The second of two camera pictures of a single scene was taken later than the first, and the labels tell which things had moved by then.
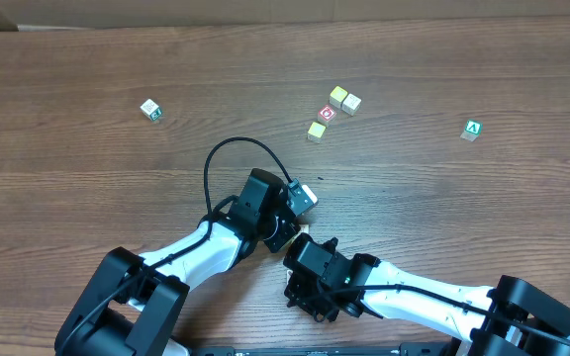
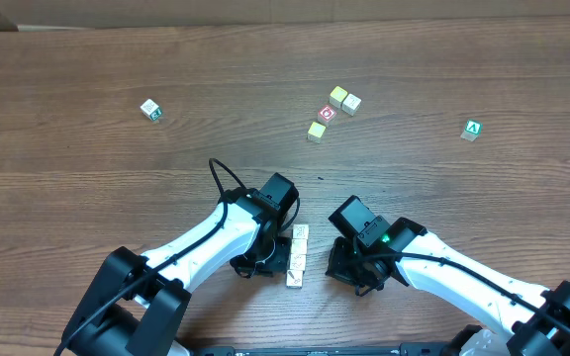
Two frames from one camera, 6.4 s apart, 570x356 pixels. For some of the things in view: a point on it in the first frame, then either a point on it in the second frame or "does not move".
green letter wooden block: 151,110 does not move
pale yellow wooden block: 316,132 does not move
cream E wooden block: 304,228 does not move
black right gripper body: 294,290 to 340,267
